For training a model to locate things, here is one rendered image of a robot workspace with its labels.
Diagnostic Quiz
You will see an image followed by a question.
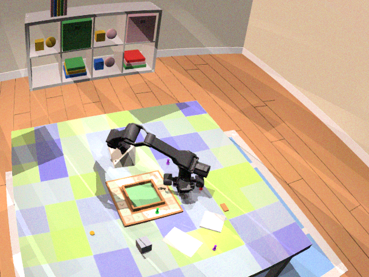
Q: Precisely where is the orange rectangular block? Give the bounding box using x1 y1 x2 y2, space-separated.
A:
220 203 229 212

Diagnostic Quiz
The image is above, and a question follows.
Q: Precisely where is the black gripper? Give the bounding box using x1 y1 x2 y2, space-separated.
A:
163 169 204 193

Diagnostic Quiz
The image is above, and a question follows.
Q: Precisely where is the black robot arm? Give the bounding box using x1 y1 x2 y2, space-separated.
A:
106 123 211 193

